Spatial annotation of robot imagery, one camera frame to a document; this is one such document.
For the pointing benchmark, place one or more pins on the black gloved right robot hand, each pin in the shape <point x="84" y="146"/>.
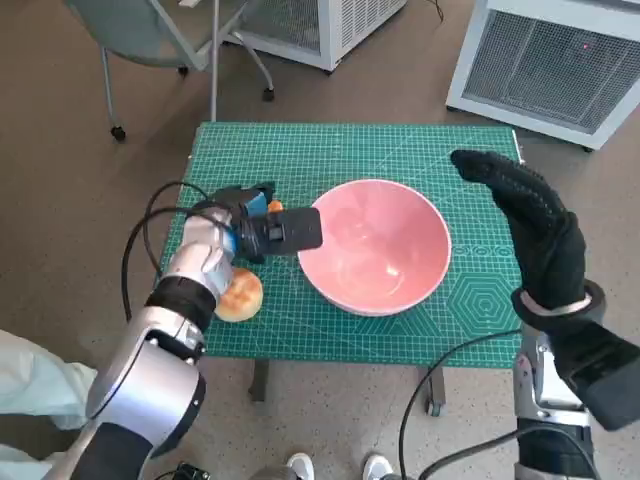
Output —
<point x="540" y="230"/>

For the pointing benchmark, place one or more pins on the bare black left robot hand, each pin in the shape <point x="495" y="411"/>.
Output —
<point x="235" y="197"/>

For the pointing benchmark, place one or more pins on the round toy bread bun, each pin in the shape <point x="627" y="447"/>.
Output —
<point x="242" y="297"/>

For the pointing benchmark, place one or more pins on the pink bowl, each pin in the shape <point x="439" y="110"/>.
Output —
<point x="375" y="250"/>

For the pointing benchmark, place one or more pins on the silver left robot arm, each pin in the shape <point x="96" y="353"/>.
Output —
<point x="160" y="350"/>

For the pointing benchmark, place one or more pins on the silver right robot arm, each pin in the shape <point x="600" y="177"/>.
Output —
<point x="545" y="380"/>

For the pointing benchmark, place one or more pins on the green cutting mat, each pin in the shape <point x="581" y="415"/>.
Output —
<point x="310" y="150"/>

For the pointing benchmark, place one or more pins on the grey metal pole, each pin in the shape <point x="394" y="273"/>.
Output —
<point x="213" y="75"/>

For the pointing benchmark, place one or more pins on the large white mesh cabinet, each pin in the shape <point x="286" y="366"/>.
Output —
<point x="540" y="65"/>

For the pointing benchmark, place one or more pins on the black table leg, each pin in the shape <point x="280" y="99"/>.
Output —
<point x="436" y="395"/>
<point x="259" y="380"/>

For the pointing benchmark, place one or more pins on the grey wheeled chair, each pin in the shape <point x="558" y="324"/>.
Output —
<point x="135" y="30"/>

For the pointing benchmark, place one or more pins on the white louvred mesh cabinet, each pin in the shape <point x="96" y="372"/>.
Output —
<point x="350" y="25"/>

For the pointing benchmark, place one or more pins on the person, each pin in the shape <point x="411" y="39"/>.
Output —
<point x="35" y="380"/>

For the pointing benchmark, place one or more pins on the white shoe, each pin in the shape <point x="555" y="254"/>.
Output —
<point x="377" y="467"/>
<point x="301" y="467"/>

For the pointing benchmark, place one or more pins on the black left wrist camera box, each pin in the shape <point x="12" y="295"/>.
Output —
<point x="295" y="230"/>

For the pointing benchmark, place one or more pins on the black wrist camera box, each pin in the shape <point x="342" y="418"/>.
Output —
<point x="295" y="230"/>
<point x="605" y="375"/>

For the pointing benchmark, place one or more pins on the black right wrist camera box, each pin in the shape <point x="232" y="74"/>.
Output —
<point x="605" y="375"/>

